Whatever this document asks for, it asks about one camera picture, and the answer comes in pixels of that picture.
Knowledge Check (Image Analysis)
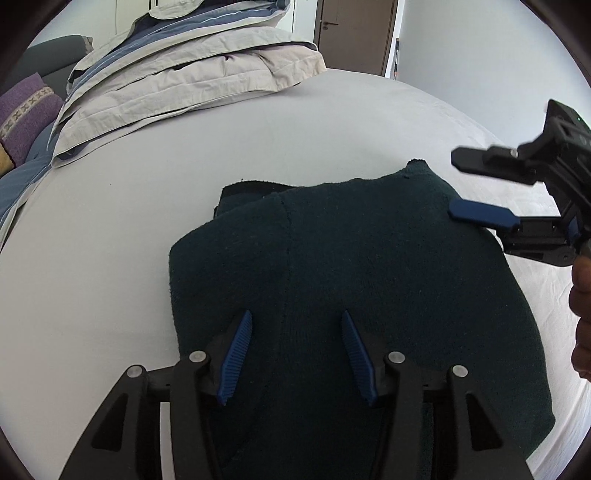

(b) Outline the grey pillow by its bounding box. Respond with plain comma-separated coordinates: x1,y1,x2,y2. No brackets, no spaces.
14,34,94,90

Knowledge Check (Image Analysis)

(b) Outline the folded grey and blue duvet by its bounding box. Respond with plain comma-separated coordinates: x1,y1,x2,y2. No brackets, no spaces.
52,0,327,169

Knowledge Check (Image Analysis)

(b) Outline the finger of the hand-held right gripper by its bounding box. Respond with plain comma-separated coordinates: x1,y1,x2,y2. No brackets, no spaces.
447,198,580,267
451,144,548,186

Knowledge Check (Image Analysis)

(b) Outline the person's right hand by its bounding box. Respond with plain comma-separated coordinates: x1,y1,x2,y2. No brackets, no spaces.
569,255,591,382

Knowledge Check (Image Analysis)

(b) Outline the brown door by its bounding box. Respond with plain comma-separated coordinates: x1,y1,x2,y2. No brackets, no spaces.
313,0,399,77

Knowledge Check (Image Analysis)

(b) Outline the dark green sweater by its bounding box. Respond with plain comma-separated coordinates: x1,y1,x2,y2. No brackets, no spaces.
168,159,556,480

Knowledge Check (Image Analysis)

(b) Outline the white bed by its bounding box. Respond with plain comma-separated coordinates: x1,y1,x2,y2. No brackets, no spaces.
0,67,591,480

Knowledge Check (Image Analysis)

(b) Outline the white wardrobe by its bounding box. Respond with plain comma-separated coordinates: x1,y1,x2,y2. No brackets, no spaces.
110,0,160,34

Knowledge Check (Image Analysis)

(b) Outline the blue pillow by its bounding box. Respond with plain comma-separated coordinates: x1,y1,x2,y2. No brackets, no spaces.
0,150,52,252

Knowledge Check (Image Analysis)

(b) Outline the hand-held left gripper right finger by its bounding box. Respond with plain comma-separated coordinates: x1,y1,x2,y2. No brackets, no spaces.
341,310,533,480

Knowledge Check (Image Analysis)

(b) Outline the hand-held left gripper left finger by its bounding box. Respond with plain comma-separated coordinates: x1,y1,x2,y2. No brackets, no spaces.
59,309,253,480

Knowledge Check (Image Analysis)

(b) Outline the purple patterned cushion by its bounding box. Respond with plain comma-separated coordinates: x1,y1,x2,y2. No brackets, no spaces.
0,73,64,175

